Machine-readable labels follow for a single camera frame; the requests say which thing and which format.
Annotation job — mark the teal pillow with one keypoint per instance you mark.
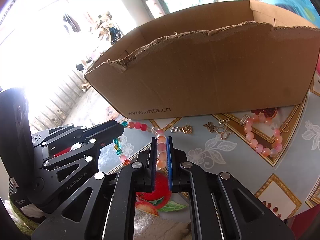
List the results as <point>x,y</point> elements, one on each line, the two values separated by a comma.
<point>303,8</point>

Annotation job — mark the green fluffy cloth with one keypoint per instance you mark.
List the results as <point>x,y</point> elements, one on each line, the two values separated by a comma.
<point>27,220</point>

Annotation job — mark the gold flower earring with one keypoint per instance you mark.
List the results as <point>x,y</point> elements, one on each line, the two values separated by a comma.
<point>187,129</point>

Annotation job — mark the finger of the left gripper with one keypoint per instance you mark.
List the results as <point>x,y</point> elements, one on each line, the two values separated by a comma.
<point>67,157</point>
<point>105,132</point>

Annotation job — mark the metal window railing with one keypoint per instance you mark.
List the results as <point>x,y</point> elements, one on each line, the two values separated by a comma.
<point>49,107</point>

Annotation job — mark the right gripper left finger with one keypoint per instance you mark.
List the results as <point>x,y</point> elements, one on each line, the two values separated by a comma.
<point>104,206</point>

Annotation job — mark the pile of clothes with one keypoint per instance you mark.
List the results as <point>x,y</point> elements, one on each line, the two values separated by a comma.
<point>107,29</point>

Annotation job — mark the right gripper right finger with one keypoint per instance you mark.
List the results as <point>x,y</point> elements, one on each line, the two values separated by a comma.
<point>220,206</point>

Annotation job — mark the small silver spring clip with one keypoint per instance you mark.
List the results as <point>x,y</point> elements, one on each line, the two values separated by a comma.
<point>175,129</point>

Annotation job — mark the pink rolled mat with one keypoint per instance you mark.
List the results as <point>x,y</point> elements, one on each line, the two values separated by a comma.
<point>155,8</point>

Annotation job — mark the brown cardboard box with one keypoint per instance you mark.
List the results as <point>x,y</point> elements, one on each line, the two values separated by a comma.
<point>215,58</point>

